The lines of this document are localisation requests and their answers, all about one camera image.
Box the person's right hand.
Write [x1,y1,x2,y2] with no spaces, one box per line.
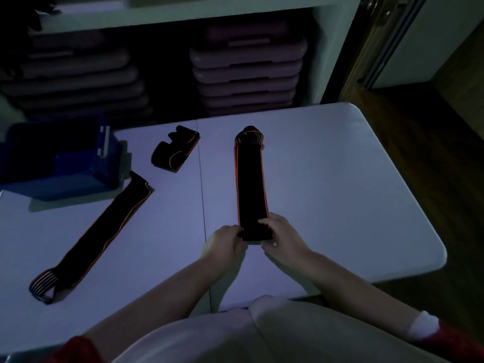
[258,212,315,269]

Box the person's left hand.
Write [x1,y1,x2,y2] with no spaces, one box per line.
[200,225,249,269]

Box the black strap with orange trim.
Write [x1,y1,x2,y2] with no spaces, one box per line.
[234,126,274,242]

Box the person's left forearm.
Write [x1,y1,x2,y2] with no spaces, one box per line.
[84,257,227,350]

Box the person's right forearm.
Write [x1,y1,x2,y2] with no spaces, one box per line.
[299,251,422,339]

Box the person's white garment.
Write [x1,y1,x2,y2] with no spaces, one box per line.
[112,295,452,363]

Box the stack of purple step platforms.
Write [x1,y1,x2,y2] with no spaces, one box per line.
[0,30,154,123]
[189,19,308,117]

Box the white shelf unit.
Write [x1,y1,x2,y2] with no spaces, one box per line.
[29,0,364,107]

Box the blue plastic bin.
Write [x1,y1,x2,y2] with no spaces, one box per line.
[0,114,124,202]

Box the person's red left sleeve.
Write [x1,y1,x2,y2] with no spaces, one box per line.
[45,336,107,363]

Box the person's red sleeve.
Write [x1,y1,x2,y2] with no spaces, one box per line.
[45,336,107,363]
[408,311,484,363]

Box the person's red right sleeve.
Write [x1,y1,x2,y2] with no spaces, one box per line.
[408,311,484,363]

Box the folded black strap orange trim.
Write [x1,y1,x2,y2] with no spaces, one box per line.
[151,125,200,172]

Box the long black strap striped end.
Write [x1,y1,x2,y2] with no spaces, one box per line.
[29,171,153,305]

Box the metal door frame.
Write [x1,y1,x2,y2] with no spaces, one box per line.
[340,0,430,93]

